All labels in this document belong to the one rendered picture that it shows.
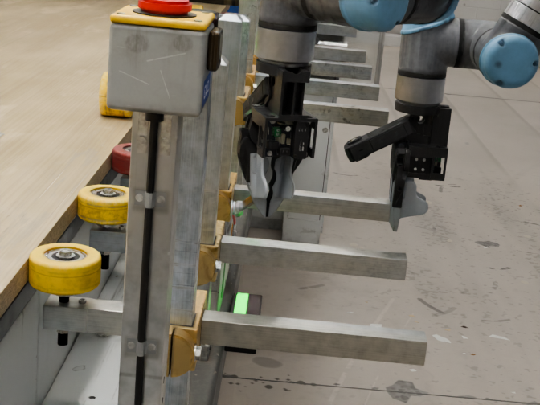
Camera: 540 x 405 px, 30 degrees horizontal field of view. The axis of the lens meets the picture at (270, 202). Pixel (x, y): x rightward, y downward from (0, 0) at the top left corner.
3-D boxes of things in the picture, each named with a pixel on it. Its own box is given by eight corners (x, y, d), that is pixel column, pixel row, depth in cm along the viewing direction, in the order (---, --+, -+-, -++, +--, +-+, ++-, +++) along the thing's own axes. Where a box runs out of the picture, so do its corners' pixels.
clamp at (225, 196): (235, 201, 168) (237, 172, 167) (229, 226, 155) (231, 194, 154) (202, 198, 168) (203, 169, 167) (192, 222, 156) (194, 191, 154)
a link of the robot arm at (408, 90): (398, 77, 153) (394, 68, 160) (395, 107, 154) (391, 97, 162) (448, 81, 153) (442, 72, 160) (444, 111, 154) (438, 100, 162)
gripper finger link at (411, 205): (425, 239, 161) (432, 183, 158) (388, 236, 161) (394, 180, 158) (423, 233, 164) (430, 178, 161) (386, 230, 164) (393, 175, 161)
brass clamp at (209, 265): (226, 254, 145) (229, 220, 143) (218, 288, 132) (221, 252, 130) (183, 250, 145) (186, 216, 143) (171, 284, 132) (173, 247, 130)
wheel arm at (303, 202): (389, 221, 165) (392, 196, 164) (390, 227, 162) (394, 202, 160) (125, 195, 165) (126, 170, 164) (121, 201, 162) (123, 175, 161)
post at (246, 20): (229, 269, 191) (251, 14, 177) (228, 276, 188) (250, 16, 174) (211, 267, 191) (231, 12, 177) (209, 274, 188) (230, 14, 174)
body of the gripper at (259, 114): (259, 163, 127) (267, 67, 123) (239, 145, 134) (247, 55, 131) (316, 163, 129) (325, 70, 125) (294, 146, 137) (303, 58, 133)
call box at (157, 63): (208, 109, 81) (215, 11, 79) (198, 128, 74) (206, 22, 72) (121, 100, 81) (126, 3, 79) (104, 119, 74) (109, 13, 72)
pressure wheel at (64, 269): (71, 323, 122) (74, 234, 119) (112, 347, 117) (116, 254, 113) (13, 339, 116) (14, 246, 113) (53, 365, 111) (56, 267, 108)
